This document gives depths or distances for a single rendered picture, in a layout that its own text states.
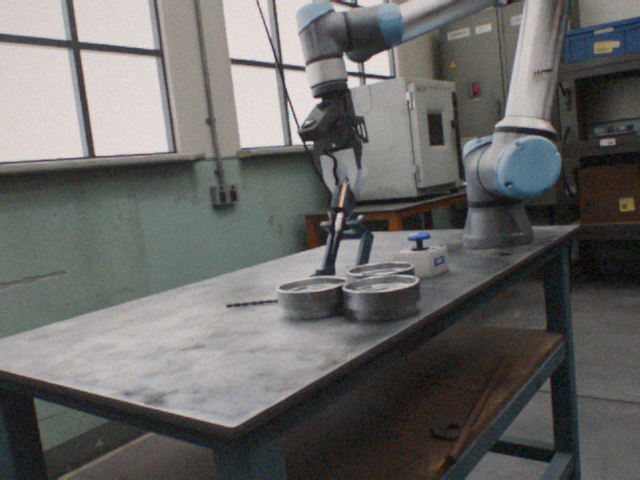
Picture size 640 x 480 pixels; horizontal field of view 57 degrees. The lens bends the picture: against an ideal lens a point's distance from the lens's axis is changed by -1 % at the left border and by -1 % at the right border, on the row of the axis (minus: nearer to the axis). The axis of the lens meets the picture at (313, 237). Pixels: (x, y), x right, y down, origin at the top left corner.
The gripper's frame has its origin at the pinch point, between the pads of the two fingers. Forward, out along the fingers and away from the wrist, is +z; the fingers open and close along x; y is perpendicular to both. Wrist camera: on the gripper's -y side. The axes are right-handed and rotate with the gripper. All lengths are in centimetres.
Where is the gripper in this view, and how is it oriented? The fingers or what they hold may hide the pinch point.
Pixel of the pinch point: (345, 193)
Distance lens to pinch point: 110.6
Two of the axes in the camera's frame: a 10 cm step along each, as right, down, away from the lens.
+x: -8.5, 1.5, 5.1
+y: 4.9, -1.4, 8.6
